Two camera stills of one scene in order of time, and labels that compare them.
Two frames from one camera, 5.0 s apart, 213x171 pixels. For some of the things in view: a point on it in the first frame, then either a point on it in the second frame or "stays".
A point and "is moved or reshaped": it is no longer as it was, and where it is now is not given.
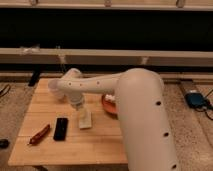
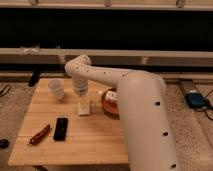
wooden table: (56, 133) stays
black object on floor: (4, 143) stays
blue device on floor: (196, 100) stays
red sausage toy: (39, 134) stays
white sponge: (85, 118) is moved or reshaped
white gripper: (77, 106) → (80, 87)
